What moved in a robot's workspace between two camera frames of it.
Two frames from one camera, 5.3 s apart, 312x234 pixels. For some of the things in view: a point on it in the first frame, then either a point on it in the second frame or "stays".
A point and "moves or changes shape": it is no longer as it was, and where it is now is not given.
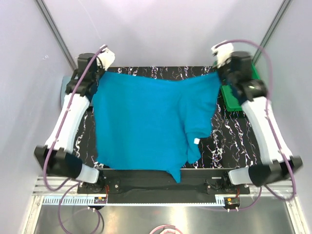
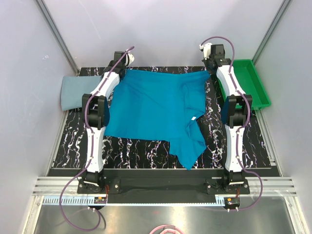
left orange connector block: (100, 200) stays
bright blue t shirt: (143, 124) moves or changes shape
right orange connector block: (231, 201) stays
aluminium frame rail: (45, 186) stays
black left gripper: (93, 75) → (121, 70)
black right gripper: (220, 69) → (205, 61)
